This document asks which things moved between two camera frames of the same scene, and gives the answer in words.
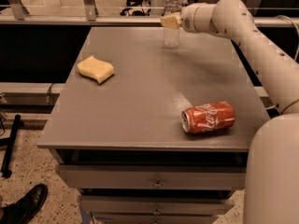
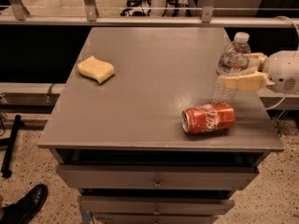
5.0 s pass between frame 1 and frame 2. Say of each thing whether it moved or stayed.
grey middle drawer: stayed
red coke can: stayed
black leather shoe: stayed
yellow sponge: stayed
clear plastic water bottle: moved
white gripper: moved
